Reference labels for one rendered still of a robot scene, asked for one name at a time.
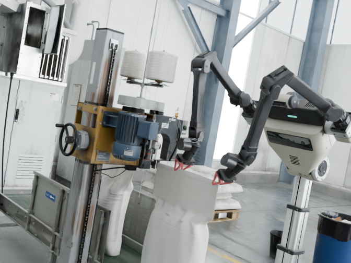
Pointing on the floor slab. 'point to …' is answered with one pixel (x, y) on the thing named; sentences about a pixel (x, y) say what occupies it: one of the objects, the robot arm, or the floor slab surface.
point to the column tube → (73, 207)
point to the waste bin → (332, 238)
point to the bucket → (276, 237)
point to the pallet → (232, 215)
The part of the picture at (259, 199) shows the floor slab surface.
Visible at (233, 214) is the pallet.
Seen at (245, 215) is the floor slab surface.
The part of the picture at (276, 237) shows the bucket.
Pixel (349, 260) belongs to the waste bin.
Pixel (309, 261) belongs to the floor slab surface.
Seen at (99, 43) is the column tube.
